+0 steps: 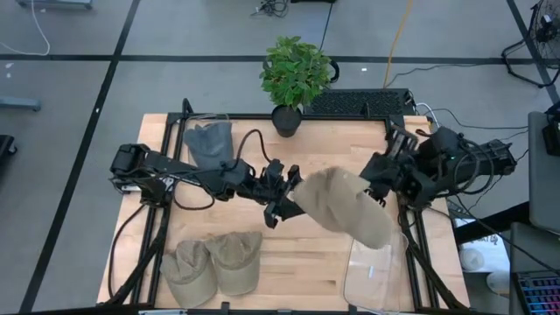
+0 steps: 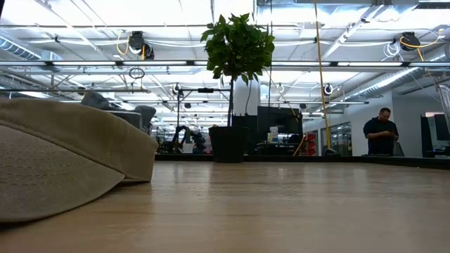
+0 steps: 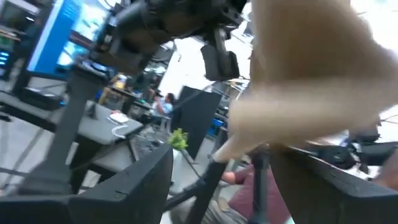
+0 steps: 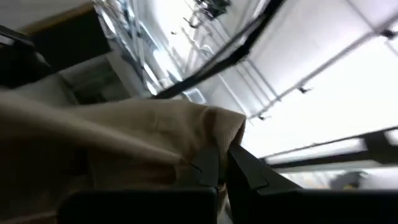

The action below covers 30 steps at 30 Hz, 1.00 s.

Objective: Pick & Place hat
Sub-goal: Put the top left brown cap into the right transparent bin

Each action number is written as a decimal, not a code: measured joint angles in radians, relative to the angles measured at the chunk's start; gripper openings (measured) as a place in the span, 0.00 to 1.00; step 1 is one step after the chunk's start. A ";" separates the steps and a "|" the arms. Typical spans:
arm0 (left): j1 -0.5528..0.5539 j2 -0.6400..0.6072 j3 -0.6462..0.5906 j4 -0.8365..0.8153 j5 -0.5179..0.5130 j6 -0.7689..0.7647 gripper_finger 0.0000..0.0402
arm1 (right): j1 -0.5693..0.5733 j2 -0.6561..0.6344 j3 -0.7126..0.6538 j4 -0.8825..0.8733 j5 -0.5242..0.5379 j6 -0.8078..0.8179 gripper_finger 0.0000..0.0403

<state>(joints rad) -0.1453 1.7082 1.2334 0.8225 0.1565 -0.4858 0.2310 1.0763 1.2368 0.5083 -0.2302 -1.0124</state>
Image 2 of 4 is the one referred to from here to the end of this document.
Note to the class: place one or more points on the beige baseball cap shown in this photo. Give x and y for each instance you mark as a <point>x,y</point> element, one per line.
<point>70,151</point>

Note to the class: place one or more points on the clear plastic bin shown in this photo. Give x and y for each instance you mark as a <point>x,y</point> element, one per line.
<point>139,124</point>
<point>445,105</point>

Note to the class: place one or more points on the red storage rack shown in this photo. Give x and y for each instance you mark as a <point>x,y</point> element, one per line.
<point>311,144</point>

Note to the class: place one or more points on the person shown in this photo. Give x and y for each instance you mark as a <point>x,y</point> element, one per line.
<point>380,137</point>

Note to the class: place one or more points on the black plant pot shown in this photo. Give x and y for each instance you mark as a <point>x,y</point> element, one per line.
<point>228,144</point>

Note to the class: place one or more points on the white bottle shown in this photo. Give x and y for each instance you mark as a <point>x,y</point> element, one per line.
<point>273,135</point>

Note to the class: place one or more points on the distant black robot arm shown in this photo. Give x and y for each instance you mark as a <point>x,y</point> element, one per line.
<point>179,135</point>
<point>198,140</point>

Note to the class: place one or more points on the grey office chair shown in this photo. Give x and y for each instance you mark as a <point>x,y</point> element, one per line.
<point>398,149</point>

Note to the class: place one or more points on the black metal table frame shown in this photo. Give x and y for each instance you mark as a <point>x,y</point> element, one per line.
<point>316,160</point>

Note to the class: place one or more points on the silver ventilation duct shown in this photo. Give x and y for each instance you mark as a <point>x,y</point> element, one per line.
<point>386,82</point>

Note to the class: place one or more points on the distant black metal frame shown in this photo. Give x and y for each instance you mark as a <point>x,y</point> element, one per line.
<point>205,90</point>

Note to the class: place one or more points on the black desk monitor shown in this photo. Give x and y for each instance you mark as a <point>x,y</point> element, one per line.
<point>277,121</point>
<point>442,126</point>

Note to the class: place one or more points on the green leafy plant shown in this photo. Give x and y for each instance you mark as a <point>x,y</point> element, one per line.
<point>239,49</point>

